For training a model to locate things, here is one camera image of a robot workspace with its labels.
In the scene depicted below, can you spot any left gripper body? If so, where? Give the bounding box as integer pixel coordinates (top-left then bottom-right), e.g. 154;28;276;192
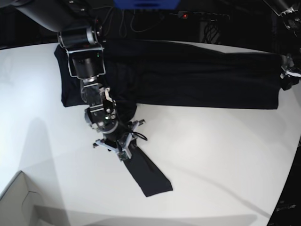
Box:
280;66;301;90

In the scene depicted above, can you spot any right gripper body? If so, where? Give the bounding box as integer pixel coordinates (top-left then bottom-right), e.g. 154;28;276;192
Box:
93;120;146;155

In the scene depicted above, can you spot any black t-shirt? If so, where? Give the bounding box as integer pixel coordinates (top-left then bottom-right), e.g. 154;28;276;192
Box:
54;40;283;197

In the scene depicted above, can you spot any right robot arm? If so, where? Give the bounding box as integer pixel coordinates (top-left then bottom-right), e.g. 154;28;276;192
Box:
10;0;145;161

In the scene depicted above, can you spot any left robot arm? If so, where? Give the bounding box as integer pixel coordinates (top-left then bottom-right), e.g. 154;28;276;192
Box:
265;0;301;90

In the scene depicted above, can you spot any white cardboard box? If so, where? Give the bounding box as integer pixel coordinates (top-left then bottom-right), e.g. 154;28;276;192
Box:
0;171;47;226

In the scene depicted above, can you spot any black power strip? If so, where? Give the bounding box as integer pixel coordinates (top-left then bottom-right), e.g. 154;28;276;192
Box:
176;11;230;22

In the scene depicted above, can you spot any blue plastic bin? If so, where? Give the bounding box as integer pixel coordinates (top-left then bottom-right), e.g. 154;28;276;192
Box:
113;0;180;9

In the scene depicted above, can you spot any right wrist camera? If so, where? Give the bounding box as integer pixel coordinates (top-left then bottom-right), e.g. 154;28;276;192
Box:
117;151;132;161

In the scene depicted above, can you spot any grey looped cable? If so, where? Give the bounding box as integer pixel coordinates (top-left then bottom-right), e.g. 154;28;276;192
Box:
103;7;165;37

